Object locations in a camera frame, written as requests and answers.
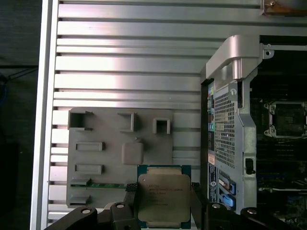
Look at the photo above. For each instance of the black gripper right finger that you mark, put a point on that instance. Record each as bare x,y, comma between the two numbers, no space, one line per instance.
216,218

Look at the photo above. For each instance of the black and silver PC case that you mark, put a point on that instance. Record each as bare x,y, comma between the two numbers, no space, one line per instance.
247,134

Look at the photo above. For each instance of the grey parts rack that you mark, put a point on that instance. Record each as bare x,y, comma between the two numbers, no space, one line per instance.
108,155

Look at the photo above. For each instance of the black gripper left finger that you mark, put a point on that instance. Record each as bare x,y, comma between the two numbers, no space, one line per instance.
120,215

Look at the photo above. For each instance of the CPU socket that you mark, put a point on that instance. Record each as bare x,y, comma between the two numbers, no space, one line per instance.
287,119

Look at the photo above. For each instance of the green motherboard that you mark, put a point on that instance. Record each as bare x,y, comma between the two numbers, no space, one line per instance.
283,167

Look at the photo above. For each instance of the green RAM stick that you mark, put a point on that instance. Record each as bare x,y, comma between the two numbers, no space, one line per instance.
108,185

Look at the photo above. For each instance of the silver CPU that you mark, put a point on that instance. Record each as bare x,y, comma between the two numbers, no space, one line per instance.
163,191

